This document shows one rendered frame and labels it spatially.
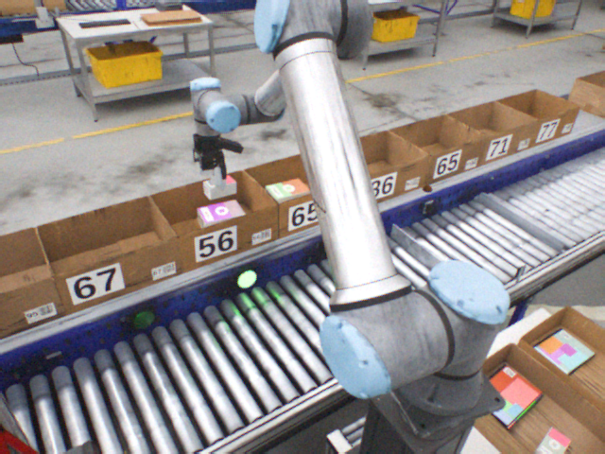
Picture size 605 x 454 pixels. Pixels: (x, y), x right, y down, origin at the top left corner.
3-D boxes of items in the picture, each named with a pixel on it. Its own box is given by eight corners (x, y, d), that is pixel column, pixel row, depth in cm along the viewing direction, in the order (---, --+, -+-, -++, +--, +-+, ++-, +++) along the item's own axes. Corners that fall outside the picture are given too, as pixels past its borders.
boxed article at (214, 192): (236, 193, 172) (236, 182, 169) (210, 200, 167) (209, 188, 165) (229, 185, 176) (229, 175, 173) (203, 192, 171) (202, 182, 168)
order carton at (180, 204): (183, 274, 172) (178, 236, 161) (154, 231, 191) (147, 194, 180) (279, 239, 190) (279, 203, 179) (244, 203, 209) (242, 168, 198)
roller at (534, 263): (535, 276, 206) (540, 267, 203) (446, 215, 240) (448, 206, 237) (543, 271, 209) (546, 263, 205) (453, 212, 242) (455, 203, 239)
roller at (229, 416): (233, 445, 141) (233, 436, 138) (168, 328, 175) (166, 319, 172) (249, 437, 144) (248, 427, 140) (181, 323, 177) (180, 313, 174)
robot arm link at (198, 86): (195, 87, 140) (184, 76, 147) (198, 128, 148) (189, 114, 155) (225, 83, 144) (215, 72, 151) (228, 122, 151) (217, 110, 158)
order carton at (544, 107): (528, 149, 261) (539, 120, 250) (485, 129, 280) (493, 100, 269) (571, 133, 279) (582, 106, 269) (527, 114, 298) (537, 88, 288)
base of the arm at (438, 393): (499, 400, 100) (515, 370, 94) (422, 427, 93) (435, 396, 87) (445, 333, 113) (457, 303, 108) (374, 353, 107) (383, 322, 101)
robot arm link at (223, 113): (249, 101, 137) (233, 86, 145) (209, 106, 132) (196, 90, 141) (249, 132, 142) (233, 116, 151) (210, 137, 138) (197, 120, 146)
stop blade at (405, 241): (467, 303, 189) (474, 287, 183) (389, 239, 219) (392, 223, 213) (468, 303, 189) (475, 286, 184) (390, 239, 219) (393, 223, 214)
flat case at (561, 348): (594, 356, 164) (596, 353, 163) (560, 380, 156) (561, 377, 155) (559, 329, 173) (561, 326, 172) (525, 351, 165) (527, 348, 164)
